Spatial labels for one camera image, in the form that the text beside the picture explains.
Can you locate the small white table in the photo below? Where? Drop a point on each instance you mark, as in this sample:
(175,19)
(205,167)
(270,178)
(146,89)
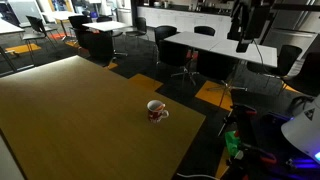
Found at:
(61,15)

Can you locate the long white table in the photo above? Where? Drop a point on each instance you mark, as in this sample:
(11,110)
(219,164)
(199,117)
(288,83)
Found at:
(191,39)
(246,51)

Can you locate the large stainless steel refrigerator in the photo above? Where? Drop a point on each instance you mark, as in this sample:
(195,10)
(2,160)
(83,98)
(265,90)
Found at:
(290,33)

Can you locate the black chair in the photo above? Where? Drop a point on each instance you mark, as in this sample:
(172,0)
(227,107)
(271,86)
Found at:
(78,22)
(104,19)
(204,30)
(100,46)
(36,25)
(140,25)
(165,32)
(288,56)
(173,53)
(216,65)
(308,76)

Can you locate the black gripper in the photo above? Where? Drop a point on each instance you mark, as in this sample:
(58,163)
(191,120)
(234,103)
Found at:
(256,20)

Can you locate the white board panel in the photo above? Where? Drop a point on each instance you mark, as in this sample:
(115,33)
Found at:
(23,10)

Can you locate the green plastic bracket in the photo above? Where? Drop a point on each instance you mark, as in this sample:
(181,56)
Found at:
(231,141)

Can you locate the white table with black legs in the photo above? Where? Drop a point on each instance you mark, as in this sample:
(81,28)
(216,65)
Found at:
(8,26)

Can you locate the white kitchen counter cabinets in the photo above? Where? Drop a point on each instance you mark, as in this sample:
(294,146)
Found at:
(186,20)

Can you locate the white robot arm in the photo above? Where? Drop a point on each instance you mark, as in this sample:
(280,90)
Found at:
(301,131)

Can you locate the narrow stainless steel refrigerator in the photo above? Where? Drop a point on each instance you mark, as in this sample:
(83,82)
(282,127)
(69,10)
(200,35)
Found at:
(124,15)

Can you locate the maroon mug with white print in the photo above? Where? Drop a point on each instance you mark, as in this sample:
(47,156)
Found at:
(154,115)

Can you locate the square white table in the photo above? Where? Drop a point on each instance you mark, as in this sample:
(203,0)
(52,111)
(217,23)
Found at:
(106,25)

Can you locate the orange marker with white cap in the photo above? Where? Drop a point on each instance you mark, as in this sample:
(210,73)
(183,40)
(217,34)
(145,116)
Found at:
(161,107)

